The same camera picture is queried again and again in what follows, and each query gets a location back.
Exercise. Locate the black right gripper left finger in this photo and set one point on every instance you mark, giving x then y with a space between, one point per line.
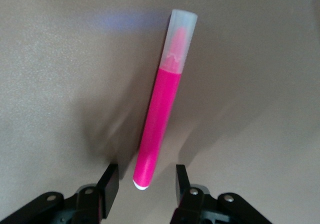
107 191

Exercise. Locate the pink marker pen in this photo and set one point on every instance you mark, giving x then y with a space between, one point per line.
160 114

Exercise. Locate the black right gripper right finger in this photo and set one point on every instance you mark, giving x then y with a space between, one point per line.
190 201

